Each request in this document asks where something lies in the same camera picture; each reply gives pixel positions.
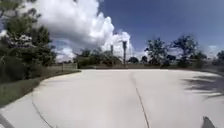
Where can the grass verge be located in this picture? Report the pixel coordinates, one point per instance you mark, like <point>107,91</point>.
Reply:
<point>16,88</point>

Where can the dark trees and bushes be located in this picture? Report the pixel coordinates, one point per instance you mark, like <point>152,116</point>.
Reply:
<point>23,50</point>

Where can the pale concrete path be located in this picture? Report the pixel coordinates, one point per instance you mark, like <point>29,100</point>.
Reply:
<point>106,96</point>

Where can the pole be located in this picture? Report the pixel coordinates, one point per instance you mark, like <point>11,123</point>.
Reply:
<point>124,53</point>

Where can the robot's own part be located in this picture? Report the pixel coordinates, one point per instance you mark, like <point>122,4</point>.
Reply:
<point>208,123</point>

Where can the row of distant trees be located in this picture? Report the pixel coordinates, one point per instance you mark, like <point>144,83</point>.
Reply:
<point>160,55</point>

